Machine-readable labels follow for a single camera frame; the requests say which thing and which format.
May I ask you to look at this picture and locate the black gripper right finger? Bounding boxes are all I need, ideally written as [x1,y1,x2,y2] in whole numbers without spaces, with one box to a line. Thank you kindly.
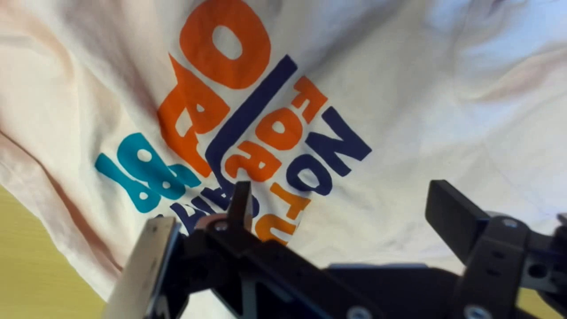
[423,180,530,319]

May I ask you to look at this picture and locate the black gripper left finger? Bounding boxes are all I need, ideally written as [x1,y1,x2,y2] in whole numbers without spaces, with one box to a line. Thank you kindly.
[202,180,331,298]

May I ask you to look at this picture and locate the pink printed t-shirt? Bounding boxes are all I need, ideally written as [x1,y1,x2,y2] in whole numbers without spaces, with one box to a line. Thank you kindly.
[0,0,567,305]

